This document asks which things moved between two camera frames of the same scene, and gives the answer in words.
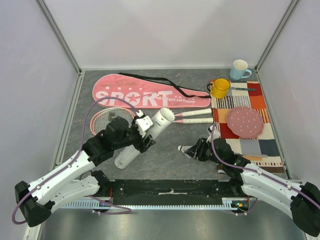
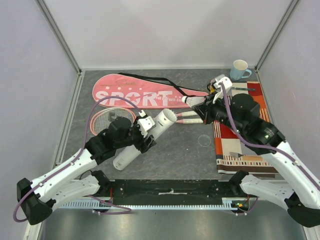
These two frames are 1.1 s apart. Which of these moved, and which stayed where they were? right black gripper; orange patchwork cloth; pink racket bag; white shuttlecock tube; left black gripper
Moved: right black gripper
Stayed: white shuttlecock tube; left black gripper; orange patchwork cloth; pink racket bag
